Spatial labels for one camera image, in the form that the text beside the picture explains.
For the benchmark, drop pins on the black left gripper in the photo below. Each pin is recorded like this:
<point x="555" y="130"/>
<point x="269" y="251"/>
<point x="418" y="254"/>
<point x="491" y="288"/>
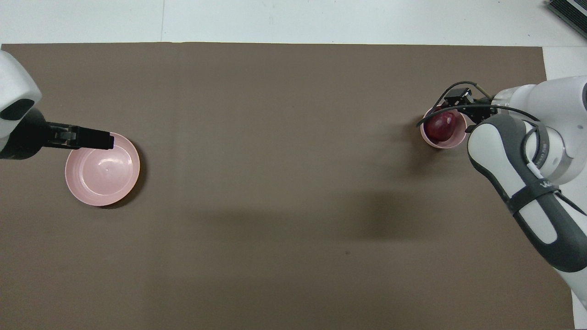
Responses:
<point x="32" y="135"/>

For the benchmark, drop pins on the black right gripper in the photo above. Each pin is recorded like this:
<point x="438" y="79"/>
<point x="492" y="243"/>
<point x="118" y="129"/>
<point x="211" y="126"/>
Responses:
<point x="484" y="110"/>

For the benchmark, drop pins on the dark red apple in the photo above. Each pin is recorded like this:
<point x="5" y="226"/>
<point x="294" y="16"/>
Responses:
<point x="440" y="127"/>

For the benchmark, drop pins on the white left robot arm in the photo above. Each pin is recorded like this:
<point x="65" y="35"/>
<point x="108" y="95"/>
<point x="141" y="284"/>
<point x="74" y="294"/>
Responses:
<point x="13" y="87"/>

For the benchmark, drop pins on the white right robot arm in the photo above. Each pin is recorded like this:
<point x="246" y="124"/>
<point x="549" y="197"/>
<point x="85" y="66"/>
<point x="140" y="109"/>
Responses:
<point x="564" y="101"/>

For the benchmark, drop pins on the pink bowl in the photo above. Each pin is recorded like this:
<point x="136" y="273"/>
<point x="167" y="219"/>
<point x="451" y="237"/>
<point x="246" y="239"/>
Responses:
<point x="451" y="143"/>

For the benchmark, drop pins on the pink plate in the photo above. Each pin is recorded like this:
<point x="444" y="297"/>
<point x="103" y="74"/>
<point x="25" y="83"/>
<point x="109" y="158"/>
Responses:
<point x="103" y="178"/>

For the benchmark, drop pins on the dark grey slatted device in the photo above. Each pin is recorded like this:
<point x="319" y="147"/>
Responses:
<point x="573" y="13"/>

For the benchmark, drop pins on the brown table mat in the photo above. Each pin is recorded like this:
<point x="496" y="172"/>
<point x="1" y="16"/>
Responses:
<point x="275" y="183"/>

